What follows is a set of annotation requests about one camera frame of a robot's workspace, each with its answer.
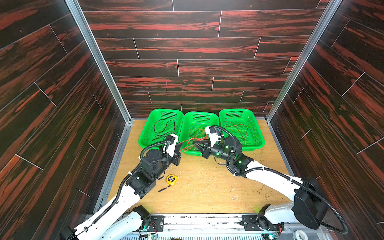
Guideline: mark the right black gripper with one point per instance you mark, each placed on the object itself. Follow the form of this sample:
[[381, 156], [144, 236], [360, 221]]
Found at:
[[208, 150]]

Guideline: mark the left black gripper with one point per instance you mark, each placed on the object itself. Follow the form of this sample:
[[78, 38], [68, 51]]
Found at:
[[177, 153]]

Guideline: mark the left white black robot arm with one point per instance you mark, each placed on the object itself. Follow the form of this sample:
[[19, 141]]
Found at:
[[120, 216]]

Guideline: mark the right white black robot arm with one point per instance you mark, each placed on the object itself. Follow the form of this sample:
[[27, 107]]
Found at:
[[308, 204]]

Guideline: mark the yellow tape measure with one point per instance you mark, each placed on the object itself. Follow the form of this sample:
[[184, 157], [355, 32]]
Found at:
[[171, 181]]

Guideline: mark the middle green plastic basket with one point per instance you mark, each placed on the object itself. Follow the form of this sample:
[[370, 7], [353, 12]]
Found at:
[[193, 129]]

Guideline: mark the green plastic basket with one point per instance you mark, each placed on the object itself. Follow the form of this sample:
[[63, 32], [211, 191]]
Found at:
[[242, 124], [161, 122], [193, 129]]

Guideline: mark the left green plastic basket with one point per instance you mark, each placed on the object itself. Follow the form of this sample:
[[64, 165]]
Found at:
[[161, 122]]

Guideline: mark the right green plastic basket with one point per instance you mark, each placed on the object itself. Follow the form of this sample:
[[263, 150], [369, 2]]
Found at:
[[242, 124]]

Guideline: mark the white tape roll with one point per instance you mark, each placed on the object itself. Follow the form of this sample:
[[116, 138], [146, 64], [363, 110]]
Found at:
[[300, 235]]

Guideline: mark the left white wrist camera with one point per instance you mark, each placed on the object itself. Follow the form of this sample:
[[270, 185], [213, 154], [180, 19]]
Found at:
[[170, 148]]

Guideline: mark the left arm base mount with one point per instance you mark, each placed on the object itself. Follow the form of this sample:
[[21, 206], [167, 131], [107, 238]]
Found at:
[[136, 223]]

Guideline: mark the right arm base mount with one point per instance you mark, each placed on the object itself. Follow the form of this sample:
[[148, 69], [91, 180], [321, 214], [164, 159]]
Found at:
[[254, 223]]

